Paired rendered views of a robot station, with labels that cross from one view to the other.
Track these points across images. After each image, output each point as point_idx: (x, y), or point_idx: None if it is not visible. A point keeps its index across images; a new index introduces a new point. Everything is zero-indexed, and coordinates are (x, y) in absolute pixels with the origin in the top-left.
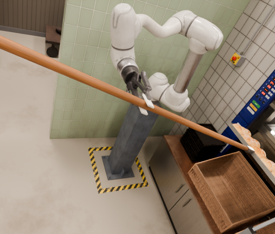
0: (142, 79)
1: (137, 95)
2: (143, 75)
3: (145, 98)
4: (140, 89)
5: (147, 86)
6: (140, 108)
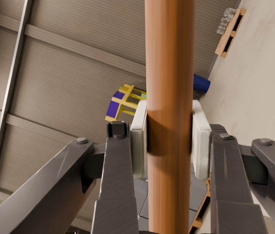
0: (40, 190)
1: (211, 199)
2: None
3: (138, 113)
4: (127, 154)
5: (75, 141)
6: (194, 106)
